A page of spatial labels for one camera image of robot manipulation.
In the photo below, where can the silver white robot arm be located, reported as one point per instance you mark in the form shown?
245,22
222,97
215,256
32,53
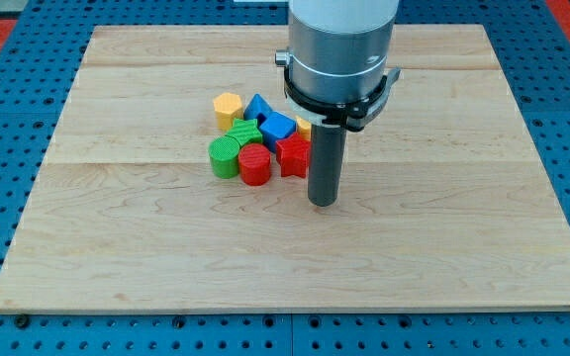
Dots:
337,49

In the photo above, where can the red star block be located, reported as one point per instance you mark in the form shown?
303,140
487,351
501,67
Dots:
292,154

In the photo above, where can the red cylinder block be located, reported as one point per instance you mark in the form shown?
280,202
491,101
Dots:
254,162

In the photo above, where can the blue cube block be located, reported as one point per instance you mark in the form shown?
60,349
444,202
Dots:
276,127

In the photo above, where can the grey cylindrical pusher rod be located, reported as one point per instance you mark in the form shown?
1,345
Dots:
327,148

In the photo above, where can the yellow block behind rod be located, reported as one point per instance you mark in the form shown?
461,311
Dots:
304,128

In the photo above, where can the green star block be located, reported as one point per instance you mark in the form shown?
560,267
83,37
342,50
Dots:
245,132

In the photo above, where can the green cylinder block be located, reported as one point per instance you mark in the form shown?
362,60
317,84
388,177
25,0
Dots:
223,153

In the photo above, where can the blue triangle block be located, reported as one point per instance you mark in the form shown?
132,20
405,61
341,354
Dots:
257,109

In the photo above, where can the yellow hexagon block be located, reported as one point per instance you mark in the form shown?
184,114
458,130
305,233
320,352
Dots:
228,107

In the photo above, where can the light wooden board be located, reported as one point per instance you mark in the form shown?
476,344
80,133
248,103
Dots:
444,205

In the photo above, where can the black tool mounting bracket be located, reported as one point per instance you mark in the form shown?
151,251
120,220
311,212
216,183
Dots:
353,116

